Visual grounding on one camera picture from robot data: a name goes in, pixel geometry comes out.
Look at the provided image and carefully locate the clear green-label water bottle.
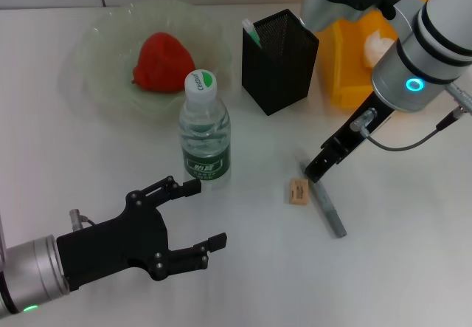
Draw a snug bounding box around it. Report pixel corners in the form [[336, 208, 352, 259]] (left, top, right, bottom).
[[178, 69, 233, 191]]

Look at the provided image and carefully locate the green utility knife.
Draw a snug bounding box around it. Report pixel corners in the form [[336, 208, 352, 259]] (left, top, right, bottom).
[[241, 18, 263, 50]]

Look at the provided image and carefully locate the red orange fruit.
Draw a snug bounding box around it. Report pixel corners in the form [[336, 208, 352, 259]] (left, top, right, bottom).
[[131, 31, 196, 94]]

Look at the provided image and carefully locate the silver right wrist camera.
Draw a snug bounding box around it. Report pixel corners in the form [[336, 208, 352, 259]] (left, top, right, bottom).
[[299, 0, 421, 44]]

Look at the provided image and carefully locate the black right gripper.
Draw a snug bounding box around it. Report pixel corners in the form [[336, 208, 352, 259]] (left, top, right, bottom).
[[304, 92, 394, 184]]

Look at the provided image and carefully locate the tan eraser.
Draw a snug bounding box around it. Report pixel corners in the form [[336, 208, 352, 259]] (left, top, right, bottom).
[[288, 178, 310, 206]]

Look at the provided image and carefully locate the pale green glass fruit plate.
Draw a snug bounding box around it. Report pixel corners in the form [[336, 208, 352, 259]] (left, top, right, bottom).
[[60, 0, 233, 121]]

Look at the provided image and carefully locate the yellow plastic bin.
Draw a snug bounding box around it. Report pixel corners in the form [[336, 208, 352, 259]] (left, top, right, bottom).
[[319, 0, 432, 109]]

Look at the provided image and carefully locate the black mesh pen holder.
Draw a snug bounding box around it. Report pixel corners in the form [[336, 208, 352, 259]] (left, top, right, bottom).
[[241, 9, 320, 117]]

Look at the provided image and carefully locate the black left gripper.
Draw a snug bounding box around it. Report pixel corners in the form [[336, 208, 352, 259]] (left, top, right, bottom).
[[55, 174, 228, 293]]

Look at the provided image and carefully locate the grey marker pen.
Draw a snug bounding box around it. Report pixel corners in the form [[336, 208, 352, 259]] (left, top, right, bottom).
[[294, 153, 348, 239]]

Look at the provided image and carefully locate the left wrist cable with connector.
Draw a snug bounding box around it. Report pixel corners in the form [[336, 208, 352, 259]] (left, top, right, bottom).
[[69, 208, 97, 232]]

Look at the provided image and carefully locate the white paper ball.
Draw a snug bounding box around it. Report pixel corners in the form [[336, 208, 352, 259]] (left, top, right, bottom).
[[363, 31, 398, 72]]

